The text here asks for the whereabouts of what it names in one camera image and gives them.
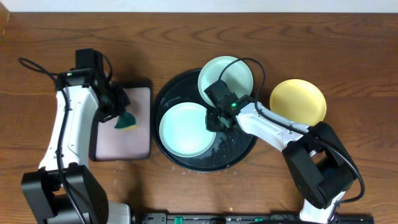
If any black rectangular tray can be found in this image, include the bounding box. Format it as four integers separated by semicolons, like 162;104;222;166
89;79;152;162

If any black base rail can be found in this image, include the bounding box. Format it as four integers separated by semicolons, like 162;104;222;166
142;212;375;224

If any yellow plate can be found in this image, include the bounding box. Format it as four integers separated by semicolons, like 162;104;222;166
269;79;327;126

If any green yellow sponge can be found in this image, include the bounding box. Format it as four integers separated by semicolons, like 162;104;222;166
114;111;136;130

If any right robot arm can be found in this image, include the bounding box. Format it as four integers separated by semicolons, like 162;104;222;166
206;95;363;223

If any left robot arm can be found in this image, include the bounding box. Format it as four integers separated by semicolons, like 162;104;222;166
21;68;132;223

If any round black tray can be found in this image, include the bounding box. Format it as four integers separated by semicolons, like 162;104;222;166
151;69;257;172

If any mint plate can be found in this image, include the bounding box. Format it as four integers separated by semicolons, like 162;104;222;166
198;56;254;106
159;102;216;157

